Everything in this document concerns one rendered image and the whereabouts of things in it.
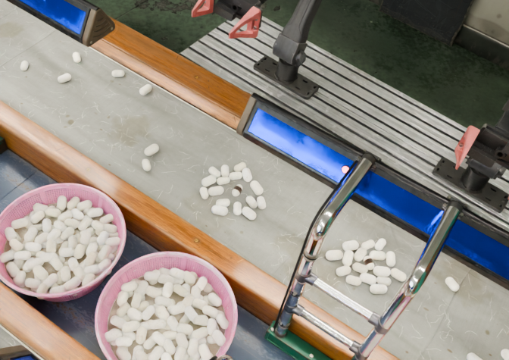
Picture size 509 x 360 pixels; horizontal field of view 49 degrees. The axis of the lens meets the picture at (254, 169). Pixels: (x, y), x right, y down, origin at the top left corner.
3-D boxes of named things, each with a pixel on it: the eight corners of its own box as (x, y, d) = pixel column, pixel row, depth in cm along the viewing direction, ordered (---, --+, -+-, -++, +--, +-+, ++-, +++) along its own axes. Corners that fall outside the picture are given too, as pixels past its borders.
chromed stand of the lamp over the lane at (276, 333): (308, 272, 125) (361, 140, 90) (388, 322, 120) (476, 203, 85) (263, 338, 114) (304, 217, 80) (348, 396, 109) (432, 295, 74)
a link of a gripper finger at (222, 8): (211, 10, 110) (240, -9, 115) (183, -5, 112) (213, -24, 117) (209, 38, 115) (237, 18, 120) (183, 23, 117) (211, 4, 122)
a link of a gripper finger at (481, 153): (492, 170, 92) (511, 138, 97) (453, 148, 94) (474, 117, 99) (475, 193, 97) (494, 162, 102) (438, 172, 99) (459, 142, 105)
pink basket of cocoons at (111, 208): (65, 189, 131) (59, 163, 124) (154, 248, 124) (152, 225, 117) (-30, 269, 116) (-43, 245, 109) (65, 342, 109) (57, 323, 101)
